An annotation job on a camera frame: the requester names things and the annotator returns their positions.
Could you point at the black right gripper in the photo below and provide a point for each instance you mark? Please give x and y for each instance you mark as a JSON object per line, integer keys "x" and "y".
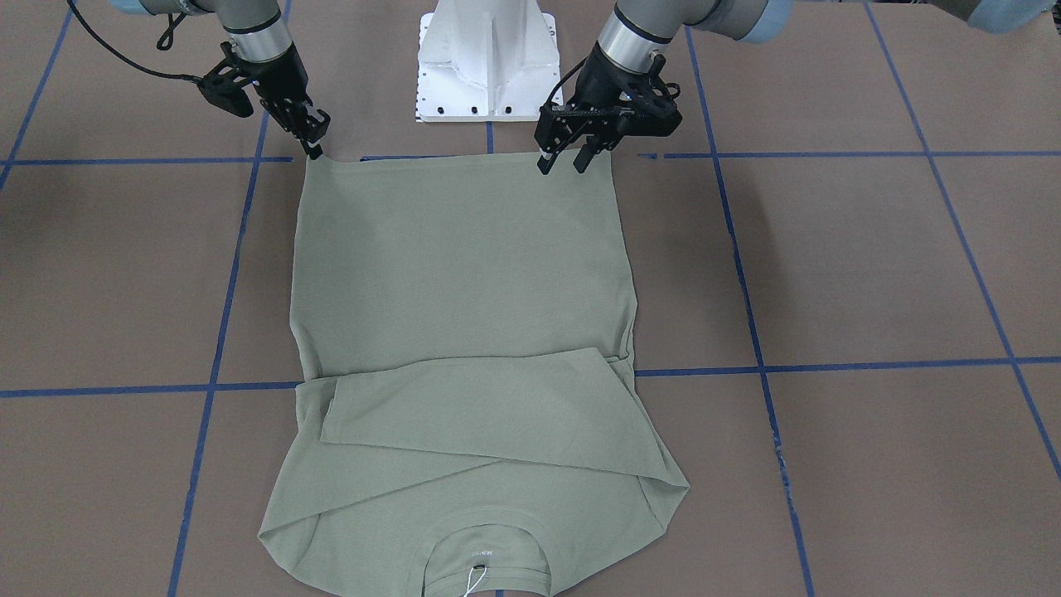
{"x": 277, "y": 80}

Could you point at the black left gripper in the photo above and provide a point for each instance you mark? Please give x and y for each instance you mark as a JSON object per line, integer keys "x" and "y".
{"x": 596, "y": 84}

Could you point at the green long-sleeve shirt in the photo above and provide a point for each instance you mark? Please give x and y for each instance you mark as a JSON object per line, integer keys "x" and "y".
{"x": 467, "y": 419}

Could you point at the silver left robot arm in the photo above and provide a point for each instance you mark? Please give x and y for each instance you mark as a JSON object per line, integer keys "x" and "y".
{"x": 633, "y": 29}

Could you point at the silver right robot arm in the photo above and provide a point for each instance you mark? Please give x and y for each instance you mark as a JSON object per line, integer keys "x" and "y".
{"x": 259, "y": 52}

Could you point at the blue tape line crosswise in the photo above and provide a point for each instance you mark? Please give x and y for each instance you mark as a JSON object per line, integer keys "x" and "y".
{"x": 141, "y": 390}

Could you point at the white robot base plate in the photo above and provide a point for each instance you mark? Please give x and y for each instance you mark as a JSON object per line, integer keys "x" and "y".
{"x": 485, "y": 61}

